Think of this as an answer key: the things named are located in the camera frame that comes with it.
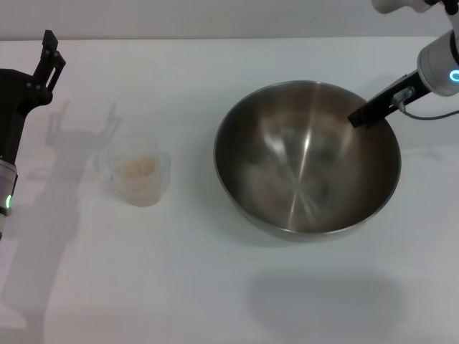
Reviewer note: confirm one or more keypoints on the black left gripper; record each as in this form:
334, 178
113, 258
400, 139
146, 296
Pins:
10, 114

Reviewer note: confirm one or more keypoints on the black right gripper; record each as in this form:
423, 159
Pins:
398, 95

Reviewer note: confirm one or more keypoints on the stainless steel mixing bowl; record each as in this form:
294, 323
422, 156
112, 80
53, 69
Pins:
301, 179

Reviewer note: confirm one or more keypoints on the white rice grains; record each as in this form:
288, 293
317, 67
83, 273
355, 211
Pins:
138, 167

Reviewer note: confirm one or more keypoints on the clear plastic measuring cup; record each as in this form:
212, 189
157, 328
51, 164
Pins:
143, 195

